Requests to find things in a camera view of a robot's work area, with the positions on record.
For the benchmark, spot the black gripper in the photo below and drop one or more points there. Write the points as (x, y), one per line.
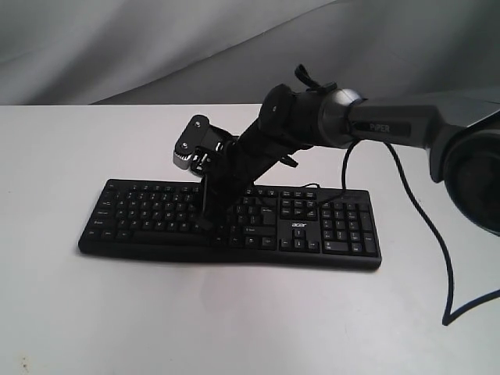
(243, 162)

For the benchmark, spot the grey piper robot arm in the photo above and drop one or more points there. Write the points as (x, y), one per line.
(459, 130)

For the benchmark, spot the black acer keyboard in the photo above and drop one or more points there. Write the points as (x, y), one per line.
(306, 226)

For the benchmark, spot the grey backdrop cloth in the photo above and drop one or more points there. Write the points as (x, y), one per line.
(204, 52)

